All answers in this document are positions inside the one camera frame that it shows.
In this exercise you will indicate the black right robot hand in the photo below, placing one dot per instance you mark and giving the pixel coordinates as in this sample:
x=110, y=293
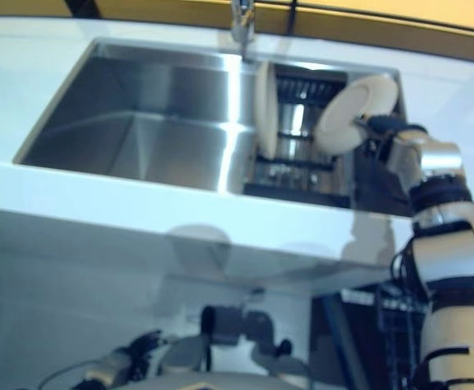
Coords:
x=383, y=123

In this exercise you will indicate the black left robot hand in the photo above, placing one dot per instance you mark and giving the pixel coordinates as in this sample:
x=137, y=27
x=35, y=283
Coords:
x=145, y=347

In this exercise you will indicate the cream ceramic plate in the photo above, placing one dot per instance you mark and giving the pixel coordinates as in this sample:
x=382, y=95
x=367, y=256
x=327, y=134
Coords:
x=354, y=109
x=266, y=113

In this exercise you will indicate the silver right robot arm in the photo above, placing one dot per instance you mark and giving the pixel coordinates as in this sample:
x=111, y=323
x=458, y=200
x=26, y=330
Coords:
x=444, y=252

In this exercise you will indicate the beige robot torso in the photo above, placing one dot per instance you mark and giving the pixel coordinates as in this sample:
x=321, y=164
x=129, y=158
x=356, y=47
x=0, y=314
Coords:
x=228, y=382

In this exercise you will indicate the black dish drying rack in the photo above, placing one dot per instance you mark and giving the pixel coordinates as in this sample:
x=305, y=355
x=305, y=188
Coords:
x=297, y=170

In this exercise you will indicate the chrome kitchen faucet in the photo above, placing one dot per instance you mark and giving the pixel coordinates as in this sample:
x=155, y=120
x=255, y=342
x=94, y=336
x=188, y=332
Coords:
x=242, y=28

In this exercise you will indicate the stainless steel sink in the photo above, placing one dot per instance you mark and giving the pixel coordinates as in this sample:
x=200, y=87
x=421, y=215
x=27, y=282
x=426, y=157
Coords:
x=139, y=122

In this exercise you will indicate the black window frame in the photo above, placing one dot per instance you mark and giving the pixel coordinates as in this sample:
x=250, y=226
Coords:
x=342, y=16

